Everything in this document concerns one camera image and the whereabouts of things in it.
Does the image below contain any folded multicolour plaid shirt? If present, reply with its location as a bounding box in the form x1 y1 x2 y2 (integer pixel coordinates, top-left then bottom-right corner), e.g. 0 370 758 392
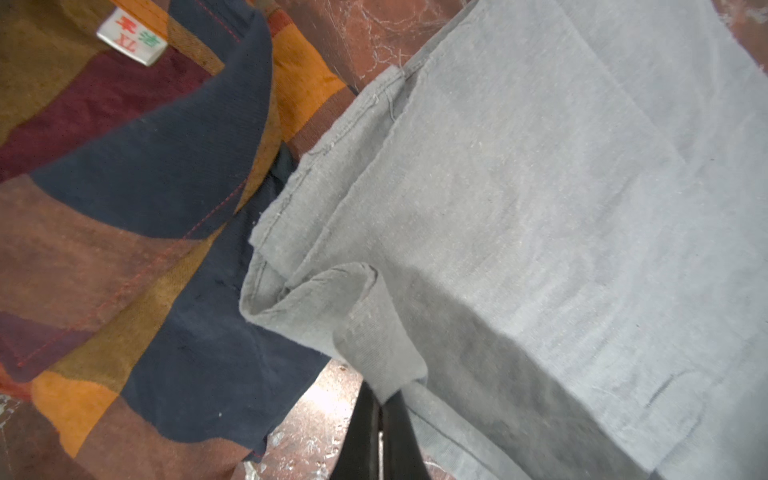
1 1 353 479

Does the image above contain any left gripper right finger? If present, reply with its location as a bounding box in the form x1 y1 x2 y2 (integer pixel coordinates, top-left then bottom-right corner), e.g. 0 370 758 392
381 392 431 480

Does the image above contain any grey long sleeve shirt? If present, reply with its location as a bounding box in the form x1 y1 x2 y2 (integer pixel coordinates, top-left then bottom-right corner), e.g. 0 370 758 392
240 1 767 479

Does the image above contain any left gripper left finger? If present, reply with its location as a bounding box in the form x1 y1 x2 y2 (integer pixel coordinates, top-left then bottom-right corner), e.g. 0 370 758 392
329 382 381 480

